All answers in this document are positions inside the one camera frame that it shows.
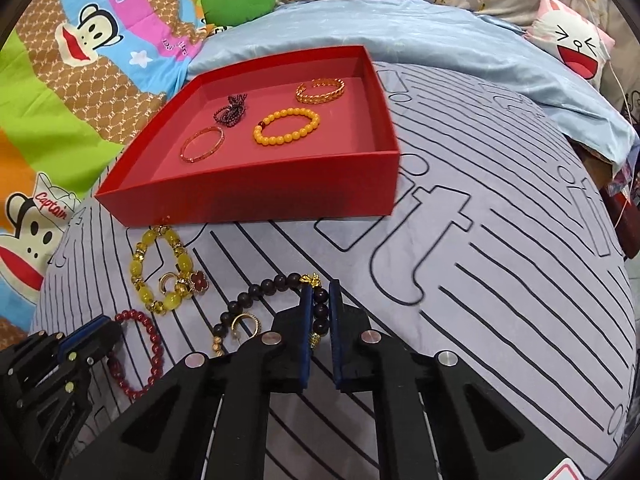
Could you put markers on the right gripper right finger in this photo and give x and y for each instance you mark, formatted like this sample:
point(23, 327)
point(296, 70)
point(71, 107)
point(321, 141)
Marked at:
point(435, 418)

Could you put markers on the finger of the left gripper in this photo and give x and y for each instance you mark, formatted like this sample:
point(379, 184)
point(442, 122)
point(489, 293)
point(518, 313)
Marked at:
point(92, 340)
point(77, 371)

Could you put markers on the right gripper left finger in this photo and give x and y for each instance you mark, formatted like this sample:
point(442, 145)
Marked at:
point(207, 417)

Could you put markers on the thin gold bangle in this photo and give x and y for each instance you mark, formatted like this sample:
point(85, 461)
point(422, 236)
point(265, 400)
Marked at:
point(202, 144)

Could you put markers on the gold chain bangle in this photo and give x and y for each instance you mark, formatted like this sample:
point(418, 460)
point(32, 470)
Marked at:
point(320, 91)

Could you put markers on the red tray box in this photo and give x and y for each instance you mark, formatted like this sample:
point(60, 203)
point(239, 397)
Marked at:
point(281, 160)

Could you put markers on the colourful cartoon monkey blanket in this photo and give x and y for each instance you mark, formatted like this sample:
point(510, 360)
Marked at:
point(79, 80)

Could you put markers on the light blue duvet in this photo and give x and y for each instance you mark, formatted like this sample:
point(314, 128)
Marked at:
point(418, 32)

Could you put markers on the green plush pillow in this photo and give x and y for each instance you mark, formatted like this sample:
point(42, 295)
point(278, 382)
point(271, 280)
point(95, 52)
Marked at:
point(232, 13)

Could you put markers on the pink cartoon face cushion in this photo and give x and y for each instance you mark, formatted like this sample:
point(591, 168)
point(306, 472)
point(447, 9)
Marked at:
point(572, 39)

